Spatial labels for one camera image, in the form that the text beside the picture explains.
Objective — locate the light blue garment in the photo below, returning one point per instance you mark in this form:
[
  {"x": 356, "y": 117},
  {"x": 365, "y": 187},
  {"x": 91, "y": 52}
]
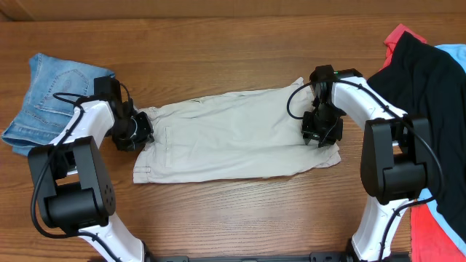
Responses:
[{"x": 457, "y": 52}]

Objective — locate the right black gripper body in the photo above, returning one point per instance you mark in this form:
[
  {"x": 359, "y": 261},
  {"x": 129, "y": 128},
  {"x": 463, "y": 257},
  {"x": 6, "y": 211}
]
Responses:
[{"x": 325, "y": 126}]

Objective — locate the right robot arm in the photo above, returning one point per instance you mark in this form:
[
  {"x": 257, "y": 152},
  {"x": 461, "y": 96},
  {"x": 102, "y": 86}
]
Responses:
[{"x": 397, "y": 160}]

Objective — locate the folded blue denim jeans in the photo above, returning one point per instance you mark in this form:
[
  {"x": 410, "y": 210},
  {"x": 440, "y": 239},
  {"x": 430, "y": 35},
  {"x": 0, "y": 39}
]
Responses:
[{"x": 43, "y": 117}]

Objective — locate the red garment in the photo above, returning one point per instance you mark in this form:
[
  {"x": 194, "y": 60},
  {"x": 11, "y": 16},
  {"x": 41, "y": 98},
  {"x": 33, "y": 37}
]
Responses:
[{"x": 428, "y": 242}]

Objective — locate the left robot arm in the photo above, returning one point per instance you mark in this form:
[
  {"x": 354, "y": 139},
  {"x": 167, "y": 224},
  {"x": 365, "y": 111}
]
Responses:
[{"x": 73, "y": 195}]

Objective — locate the beige cotton shorts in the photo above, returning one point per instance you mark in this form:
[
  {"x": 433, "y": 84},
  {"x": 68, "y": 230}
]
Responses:
[{"x": 236, "y": 135}]

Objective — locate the black garment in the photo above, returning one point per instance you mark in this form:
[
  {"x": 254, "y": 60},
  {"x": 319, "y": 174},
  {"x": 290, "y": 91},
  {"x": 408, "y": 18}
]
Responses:
[{"x": 425, "y": 80}]

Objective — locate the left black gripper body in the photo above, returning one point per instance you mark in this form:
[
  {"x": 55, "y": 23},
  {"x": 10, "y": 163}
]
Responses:
[{"x": 131, "y": 133}]

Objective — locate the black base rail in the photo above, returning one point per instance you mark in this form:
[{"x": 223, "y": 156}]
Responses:
[{"x": 251, "y": 258}]

